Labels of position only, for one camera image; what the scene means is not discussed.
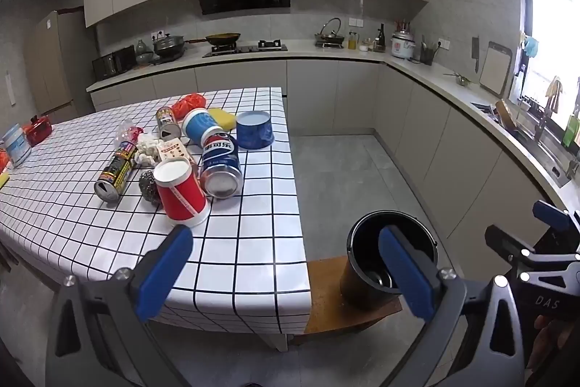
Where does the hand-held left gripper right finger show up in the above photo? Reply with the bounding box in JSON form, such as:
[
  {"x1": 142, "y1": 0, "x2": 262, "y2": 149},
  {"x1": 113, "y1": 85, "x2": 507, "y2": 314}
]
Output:
[{"x1": 378, "y1": 225, "x2": 529, "y2": 387}]

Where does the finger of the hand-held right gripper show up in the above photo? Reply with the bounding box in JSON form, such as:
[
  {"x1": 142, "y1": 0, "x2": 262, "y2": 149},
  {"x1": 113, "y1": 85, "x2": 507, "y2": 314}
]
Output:
[
  {"x1": 532, "y1": 200, "x2": 580, "y2": 234},
  {"x1": 485, "y1": 225, "x2": 544, "y2": 267}
]

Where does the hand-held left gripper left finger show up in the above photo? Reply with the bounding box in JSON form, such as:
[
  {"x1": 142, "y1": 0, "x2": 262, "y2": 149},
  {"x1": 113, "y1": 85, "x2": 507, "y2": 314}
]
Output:
[{"x1": 44, "y1": 225, "x2": 200, "y2": 387}]

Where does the black trash bin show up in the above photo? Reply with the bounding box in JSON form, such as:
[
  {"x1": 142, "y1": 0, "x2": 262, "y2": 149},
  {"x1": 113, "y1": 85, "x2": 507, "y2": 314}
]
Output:
[{"x1": 340, "y1": 210, "x2": 438, "y2": 312}]

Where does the white tissue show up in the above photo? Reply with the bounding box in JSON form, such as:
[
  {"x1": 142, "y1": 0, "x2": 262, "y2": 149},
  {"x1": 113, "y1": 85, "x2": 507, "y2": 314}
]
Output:
[{"x1": 133, "y1": 133, "x2": 163, "y2": 168}]

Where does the blue paper cup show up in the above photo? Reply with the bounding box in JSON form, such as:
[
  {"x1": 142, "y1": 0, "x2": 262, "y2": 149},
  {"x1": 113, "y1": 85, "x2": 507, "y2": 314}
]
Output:
[{"x1": 181, "y1": 108, "x2": 224, "y2": 147}]

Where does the person's right hand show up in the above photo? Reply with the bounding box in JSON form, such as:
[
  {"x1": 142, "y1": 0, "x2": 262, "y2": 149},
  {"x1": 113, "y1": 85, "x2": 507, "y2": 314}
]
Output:
[{"x1": 528, "y1": 314, "x2": 578, "y2": 383}]

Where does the steel sink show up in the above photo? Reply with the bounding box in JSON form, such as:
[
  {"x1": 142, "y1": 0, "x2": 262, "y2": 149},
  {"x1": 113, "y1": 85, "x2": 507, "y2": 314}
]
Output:
[{"x1": 517, "y1": 119, "x2": 572, "y2": 188}]

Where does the red paper cup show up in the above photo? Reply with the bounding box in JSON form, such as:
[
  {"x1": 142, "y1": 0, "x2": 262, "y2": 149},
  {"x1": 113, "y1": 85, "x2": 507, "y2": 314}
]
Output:
[{"x1": 153, "y1": 157, "x2": 211, "y2": 228}]

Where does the green bottle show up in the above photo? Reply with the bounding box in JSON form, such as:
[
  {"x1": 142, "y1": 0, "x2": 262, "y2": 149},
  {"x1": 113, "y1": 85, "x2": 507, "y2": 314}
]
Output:
[{"x1": 564, "y1": 115, "x2": 580, "y2": 147}]

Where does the wooden stool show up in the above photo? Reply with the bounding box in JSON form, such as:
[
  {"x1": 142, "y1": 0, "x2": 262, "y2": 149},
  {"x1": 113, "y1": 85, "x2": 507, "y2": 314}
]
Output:
[{"x1": 290, "y1": 255, "x2": 404, "y2": 347}]

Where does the steel wool scrubber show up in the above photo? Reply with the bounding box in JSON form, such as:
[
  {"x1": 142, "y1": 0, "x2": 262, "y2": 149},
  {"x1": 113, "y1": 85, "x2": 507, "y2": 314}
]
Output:
[{"x1": 137, "y1": 170, "x2": 161, "y2": 204}]

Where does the metal faucet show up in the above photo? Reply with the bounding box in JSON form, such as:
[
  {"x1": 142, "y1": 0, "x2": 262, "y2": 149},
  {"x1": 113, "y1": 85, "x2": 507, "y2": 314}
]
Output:
[{"x1": 535, "y1": 79, "x2": 563, "y2": 143}]

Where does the black yellow spray can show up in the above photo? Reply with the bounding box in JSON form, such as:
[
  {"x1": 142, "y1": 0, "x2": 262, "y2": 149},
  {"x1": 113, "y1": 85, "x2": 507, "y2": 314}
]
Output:
[
  {"x1": 155, "y1": 106, "x2": 183, "y2": 141},
  {"x1": 94, "y1": 141, "x2": 139, "y2": 203}
]

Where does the white checked tablecloth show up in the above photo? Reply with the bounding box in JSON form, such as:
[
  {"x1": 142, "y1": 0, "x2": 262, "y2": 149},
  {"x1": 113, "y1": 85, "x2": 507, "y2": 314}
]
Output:
[{"x1": 0, "y1": 87, "x2": 313, "y2": 335}]

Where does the small white card box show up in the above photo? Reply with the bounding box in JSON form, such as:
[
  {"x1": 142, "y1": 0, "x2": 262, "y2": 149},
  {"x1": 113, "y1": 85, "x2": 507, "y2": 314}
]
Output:
[{"x1": 155, "y1": 139, "x2": 195, "y2": 165}]

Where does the blue soda can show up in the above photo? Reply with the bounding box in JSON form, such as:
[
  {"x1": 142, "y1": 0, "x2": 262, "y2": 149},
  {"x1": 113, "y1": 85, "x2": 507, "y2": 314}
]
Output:
[{"x1": 199, "y1": 132, "x2": 244, "y2": 198}]

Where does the clear bag with red contents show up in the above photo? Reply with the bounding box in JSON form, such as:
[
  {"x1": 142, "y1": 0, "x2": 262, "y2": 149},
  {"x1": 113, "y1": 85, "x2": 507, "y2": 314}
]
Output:
[{"x1": 113, "y1": 119, "x2": 146, "y2": 152}]

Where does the white cutting board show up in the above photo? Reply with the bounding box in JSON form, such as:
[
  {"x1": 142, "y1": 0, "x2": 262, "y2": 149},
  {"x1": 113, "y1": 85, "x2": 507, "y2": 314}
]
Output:
[{"x1": 479, "y1": 41, "x2": 513, "y2": 95}]

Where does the yellow sponge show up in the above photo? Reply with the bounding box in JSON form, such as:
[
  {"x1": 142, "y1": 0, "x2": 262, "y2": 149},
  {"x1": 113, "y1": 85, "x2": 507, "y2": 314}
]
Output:
[{"x1": 207, "y1": 108, "x2": 237, "y2": 129}]

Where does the orange plastic bag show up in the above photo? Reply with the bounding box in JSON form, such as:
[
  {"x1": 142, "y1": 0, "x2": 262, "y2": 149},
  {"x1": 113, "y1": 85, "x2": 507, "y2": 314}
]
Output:
[{"x1": 171, "y1": 93, "x2": 208, "y2": 118}]

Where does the window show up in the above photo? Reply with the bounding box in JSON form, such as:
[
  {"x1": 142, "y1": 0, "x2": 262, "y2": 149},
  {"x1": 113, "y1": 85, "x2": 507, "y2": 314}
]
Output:
[{"x1": 512, "y1": 0, "x2": 580, "y2": 143}]

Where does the red box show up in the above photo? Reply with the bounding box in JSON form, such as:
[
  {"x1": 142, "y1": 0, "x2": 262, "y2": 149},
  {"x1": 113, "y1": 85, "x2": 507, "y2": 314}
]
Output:
[{"x1": 24, "y1": 115, "x2": 53, "y2": 147}]

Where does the white tub with blue label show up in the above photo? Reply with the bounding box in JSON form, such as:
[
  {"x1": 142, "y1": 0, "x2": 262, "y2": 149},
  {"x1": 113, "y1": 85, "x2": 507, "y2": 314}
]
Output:
[{"x1": 1, "y1": 124, "x2": 32, "y2": 168}]

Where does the dark utensil holder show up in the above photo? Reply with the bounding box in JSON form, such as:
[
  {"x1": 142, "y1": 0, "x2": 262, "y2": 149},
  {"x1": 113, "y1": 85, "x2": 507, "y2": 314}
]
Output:
[{"x1": 419, "y1": 36, "x2": 438, "y2": 66}]

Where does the black microwave oven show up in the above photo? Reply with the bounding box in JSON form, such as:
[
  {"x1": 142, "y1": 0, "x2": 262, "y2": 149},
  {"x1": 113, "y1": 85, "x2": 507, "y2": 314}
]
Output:
[{"x1": 92, "y1": 45, "x2": 137, "y2": 82}]

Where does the green ceramic teapot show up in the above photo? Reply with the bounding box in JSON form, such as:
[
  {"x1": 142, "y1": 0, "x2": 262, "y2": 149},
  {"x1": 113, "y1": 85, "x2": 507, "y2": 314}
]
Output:
[{"x1": 136, "y1": 39, "x2": 155, "y2": 65}]

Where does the white rice cooker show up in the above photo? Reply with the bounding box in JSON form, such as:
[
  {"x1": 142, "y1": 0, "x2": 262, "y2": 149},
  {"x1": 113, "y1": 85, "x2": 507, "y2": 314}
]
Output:
[{"x1": 390, "y1": 30, "x2": 417, "y2": 60}]

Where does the grey pot with lid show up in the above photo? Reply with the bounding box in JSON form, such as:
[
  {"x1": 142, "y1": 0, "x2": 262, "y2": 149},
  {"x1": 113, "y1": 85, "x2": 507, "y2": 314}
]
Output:
[{"x1": 153, "y1": 34, "x2": 186, "y2": 60}]

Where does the beige refrigerator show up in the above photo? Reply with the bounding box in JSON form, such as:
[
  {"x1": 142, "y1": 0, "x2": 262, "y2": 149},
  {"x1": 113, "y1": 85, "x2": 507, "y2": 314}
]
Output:
[{"x1": 28, "y1": 10, "x2": 98, "y2": 116}]

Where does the black gas stove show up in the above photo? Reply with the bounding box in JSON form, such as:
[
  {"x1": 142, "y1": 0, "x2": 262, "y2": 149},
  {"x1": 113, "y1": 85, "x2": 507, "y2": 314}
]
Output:
[{"x1": 202, "y1": 40, "x2": 288, "y2": 58}]

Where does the black wok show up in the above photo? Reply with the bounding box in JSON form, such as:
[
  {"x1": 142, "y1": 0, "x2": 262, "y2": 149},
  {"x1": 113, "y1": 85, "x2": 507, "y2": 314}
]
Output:
[{"x1": 188, "y1": 32, "x2": 242, "y2": 48}]

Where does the pan with raised lid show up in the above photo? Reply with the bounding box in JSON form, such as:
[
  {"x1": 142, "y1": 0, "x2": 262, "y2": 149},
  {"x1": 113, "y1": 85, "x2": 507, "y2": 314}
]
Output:
[{"x1": 315, "y1": 17, "x2": 346, "y2": 49}]

